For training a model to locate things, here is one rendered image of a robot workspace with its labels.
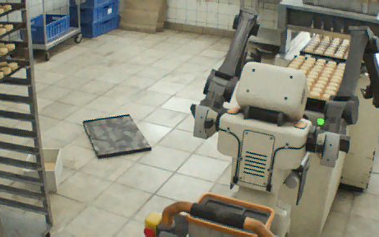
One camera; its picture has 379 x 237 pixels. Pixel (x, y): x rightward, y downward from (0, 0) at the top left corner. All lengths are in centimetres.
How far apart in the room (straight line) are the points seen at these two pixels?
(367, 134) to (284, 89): 163
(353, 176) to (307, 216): 72
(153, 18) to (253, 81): 512
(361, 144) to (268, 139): 167
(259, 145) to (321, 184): 101
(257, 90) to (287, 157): 23
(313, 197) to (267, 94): 111
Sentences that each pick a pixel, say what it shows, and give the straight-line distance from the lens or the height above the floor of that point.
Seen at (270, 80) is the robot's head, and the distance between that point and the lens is 156.
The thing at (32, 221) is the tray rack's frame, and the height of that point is 15.
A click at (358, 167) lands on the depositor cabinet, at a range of 322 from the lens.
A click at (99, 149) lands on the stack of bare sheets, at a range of 367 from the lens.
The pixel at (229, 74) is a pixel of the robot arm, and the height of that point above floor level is 116.
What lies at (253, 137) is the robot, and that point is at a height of 107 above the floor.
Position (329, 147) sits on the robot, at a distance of 157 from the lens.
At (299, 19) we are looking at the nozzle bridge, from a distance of 306.
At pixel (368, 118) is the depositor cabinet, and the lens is 307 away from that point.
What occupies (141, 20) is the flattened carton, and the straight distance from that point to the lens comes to 670.
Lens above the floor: 177
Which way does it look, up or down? 25 degrees down
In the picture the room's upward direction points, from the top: 1 degrees clockwise
